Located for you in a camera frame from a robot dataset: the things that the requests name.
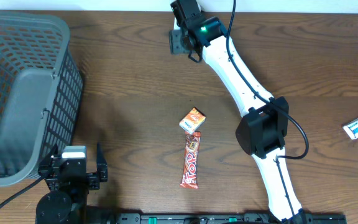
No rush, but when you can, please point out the white barcode scanner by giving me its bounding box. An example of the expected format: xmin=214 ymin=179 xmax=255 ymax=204
xmin=173 ymin=18 xmax=180 ymax=30

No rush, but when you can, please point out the orange tissue pack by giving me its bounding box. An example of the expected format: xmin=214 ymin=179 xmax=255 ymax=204
xmin=179 ymin=107 xmax=206 ymax=134

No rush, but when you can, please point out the grey plastic shopping basket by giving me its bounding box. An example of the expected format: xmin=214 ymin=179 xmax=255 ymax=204
xmin=0 ymin=11 xmax=84 ymax=187

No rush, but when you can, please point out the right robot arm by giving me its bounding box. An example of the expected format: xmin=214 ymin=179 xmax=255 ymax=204
xmin=170 ymin=0 xmax=307 ymax=223

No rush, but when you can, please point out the red Top chocolate bar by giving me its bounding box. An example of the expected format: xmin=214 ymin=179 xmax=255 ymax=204
xmin=180 ymin=131 xmax=201 ymax=189

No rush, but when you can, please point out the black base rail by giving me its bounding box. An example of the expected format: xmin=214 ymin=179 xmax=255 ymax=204
xmin=111 ymin=211 xmax=347 ymax=224

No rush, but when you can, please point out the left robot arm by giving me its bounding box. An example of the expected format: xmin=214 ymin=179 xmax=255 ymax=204
xmin=35 ymin=144 xmax=116 ymax=223

